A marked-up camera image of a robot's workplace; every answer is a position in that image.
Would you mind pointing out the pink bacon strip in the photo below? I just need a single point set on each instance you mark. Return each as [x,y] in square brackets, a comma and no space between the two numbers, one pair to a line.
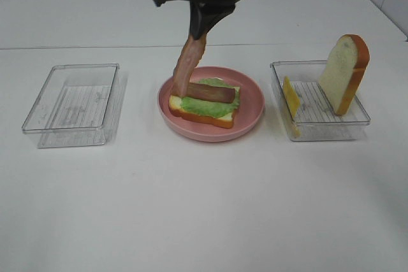
[191,54]

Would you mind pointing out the brown bacon strip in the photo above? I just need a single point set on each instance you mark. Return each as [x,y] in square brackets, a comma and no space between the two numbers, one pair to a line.
[210,93]

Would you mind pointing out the green lettuce leaf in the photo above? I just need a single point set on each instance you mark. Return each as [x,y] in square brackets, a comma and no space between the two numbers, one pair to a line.
[209,108]

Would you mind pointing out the white bread slice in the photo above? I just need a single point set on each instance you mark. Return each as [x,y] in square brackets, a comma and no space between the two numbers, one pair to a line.
[345,67]
[175,109]

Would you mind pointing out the pink round plate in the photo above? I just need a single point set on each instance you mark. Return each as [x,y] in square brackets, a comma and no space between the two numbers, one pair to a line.
[252,104]

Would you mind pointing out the yellow cheese slice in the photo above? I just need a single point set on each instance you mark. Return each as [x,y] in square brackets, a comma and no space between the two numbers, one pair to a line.
[293,103]

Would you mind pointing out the clear left plastic container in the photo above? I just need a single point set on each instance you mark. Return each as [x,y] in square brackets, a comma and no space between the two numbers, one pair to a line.
[78,105]

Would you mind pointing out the clear plastic container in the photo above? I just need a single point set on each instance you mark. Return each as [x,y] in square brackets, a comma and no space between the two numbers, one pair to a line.
[78,105]
[314,119]

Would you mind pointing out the clear right plastic container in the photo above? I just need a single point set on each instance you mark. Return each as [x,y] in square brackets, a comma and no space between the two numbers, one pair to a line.
[314,119]

